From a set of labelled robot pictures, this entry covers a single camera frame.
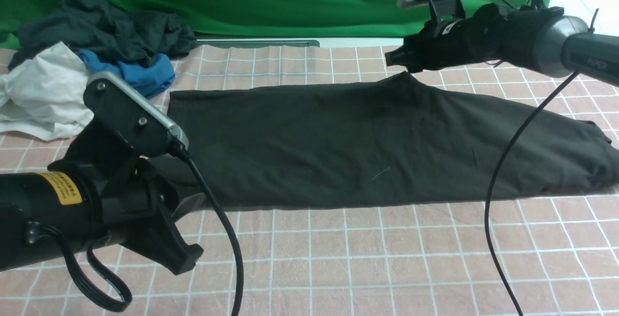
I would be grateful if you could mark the blue crumpled garment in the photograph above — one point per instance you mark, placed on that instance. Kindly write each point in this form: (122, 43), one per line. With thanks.
(148, 81)

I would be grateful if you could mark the white crumpled garment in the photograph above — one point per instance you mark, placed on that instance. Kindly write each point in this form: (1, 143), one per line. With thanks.
(43, 96)

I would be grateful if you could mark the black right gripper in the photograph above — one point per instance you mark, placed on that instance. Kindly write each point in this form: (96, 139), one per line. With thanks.
(494, 32)

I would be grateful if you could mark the dark gray long-sleeve top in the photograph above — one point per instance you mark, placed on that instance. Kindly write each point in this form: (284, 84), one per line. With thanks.
(376, 144)

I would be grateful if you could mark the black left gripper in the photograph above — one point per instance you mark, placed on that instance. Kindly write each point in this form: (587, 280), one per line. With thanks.
(127, 195)

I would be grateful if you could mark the dark crumpled garment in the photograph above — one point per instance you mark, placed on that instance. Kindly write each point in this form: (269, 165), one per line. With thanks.
(113, 34)

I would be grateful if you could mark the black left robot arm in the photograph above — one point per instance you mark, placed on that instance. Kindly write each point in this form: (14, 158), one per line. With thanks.
(43, 217)

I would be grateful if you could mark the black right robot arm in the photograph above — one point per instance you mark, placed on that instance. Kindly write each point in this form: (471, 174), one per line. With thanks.
(545, 41)

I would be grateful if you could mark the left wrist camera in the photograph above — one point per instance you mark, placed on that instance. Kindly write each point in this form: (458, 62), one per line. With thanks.
(131, 118)

